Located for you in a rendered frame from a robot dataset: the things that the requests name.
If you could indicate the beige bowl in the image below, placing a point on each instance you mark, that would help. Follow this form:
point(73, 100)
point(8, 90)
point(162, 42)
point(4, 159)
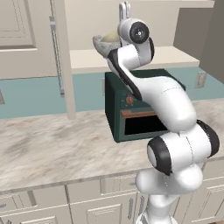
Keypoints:
point(111, 37)

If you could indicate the cream open wall cabinet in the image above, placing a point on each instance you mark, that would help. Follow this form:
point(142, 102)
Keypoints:
point(87, 59)

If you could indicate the cream base cabinet door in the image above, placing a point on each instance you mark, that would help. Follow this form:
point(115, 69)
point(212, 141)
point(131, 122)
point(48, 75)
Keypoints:
point(43, 217)
point(99, 211)
point(207, 204)
point(141, 220)

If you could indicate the dark green toaster oven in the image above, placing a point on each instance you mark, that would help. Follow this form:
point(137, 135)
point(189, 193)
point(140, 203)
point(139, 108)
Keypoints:
point(116, 116)

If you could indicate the cream open cabinet door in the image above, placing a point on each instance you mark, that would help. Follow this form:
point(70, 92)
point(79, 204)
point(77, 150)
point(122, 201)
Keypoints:
point(65, 58)

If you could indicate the cream drawer front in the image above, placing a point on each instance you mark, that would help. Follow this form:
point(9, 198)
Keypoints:
point(116, 184)
point(46, 198)
point(215, 169)

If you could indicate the brown toaster oven knob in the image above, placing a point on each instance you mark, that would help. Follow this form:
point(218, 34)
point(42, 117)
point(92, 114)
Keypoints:
point(129, 100)

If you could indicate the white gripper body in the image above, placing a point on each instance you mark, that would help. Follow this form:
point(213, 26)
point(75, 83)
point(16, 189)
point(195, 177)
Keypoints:
point(124, 11)

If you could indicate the cream closed cabinet door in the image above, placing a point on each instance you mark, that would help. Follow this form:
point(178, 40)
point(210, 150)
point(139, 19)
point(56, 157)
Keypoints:
point(26, 38)

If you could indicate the grey bowl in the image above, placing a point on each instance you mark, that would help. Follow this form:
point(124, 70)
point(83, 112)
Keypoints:
point(102, 46)

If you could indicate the grey-brown open cabinet door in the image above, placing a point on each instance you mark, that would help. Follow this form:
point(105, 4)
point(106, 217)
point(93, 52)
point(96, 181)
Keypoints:
point(215, 43)

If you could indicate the beige wall outlet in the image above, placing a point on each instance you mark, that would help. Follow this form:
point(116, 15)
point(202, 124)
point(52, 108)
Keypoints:
point(201, 79)
point(1, 97)

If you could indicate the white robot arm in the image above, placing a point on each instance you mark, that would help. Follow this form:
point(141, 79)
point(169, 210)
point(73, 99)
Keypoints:
point(172, 99)

